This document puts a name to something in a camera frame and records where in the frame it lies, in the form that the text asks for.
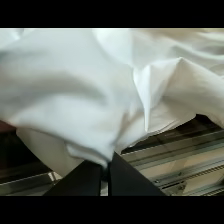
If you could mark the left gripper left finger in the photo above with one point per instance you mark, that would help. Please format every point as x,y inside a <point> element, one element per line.
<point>80,181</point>

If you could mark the white shirt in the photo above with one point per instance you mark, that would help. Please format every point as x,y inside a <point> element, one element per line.
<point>83,93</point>

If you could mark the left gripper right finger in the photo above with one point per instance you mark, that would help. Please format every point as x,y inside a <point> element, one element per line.
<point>130,180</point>

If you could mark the silver frame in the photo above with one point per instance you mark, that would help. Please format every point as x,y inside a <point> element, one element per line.
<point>180,160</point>

